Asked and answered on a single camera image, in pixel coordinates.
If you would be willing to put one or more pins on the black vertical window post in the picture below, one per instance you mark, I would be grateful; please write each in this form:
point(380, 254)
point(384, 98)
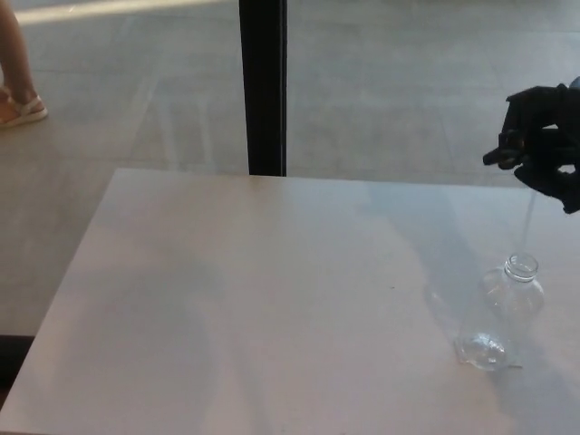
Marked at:
point(263, 90)

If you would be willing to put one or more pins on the black trigger spray lid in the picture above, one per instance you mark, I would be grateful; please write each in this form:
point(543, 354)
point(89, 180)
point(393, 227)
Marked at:
point(502, 156)

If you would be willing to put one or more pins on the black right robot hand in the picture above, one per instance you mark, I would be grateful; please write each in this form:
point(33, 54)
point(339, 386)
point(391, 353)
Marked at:
point(555, 181)

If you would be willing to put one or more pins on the clear plastic spray bottle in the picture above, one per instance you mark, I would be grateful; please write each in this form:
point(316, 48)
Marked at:
point(503, 312)

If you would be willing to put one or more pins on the person's bare leg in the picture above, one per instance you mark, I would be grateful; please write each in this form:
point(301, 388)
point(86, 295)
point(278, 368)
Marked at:
point(18, 63)

